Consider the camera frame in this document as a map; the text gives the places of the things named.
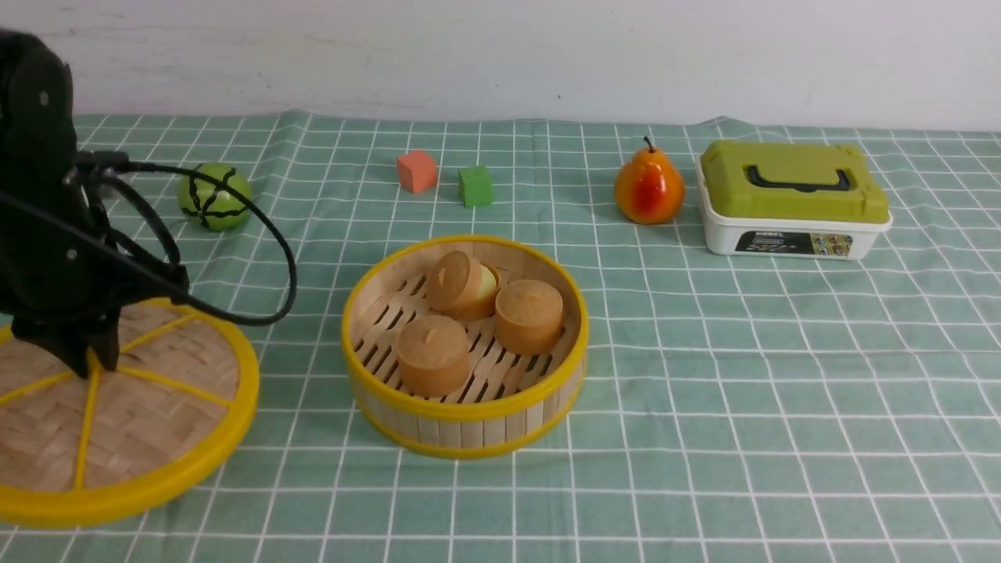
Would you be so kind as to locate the brown bun front left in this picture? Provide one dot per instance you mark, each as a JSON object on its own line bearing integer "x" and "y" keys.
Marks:
{"x": 433, "y": 356}

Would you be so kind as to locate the yellow bamboo steamer basket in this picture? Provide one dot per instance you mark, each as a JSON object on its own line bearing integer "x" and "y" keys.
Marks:
{"x": 507, "y": 401}

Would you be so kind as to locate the white box with green lid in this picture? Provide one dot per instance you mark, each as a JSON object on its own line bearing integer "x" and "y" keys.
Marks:
{"x": 810, "y": 201}

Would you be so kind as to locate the yellow woven steamer lid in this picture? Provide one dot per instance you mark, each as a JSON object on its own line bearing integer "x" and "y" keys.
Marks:
{"x": 87, "y": 451}

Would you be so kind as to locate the orange toy pear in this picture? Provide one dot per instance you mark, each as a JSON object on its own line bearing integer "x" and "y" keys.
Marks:
{"x": 649, "y": 188}

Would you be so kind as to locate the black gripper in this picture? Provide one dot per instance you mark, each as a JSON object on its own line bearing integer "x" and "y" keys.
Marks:
{"x": 62, "y": 280}

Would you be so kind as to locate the brown bun tilted back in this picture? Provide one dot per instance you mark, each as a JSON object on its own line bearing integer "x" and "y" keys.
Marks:
{"x": 462, "y": 287}

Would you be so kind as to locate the brown bun right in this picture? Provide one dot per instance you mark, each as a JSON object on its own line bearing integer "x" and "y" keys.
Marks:
{"x": 529, "y": 317}

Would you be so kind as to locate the green toy watermelon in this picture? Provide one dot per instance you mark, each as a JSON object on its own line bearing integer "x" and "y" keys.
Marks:
{"x": 214, "y": 208}

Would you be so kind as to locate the green foam cube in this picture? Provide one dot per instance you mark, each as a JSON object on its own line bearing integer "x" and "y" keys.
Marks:
{"x": 476, "y": 186}

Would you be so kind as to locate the orange foam cube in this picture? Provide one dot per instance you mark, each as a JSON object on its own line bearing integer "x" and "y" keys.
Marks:
{"x": 417, "y": 171}

